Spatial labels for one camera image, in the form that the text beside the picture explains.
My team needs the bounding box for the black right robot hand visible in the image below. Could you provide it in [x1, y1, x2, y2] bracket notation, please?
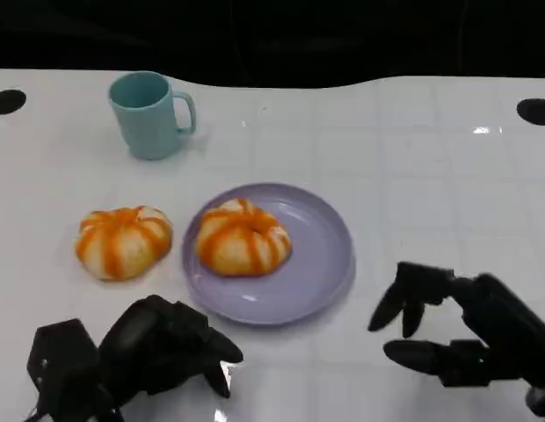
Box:
[367, 261, 545, 397]

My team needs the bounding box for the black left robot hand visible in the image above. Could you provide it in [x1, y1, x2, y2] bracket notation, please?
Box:
[98, 294, 244, 404]

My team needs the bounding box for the orange and white bread roll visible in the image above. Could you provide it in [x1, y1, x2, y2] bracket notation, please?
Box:
[194, 197, 294, 279]
[74, 205, 174, 282]

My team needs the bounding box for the lilac plate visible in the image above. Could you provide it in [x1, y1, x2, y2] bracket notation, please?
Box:
[180, 182, 358, 327]

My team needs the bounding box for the pale green mug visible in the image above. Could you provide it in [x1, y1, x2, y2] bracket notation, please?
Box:
[107, 71, 198, 162]

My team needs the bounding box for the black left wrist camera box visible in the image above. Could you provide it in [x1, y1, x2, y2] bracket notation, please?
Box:
[25, 318, 102, 414]

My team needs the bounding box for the black table cable grommet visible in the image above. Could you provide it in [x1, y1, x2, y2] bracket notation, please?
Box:
[0, 89, 28, 117]
[516, 98, 545, 126]

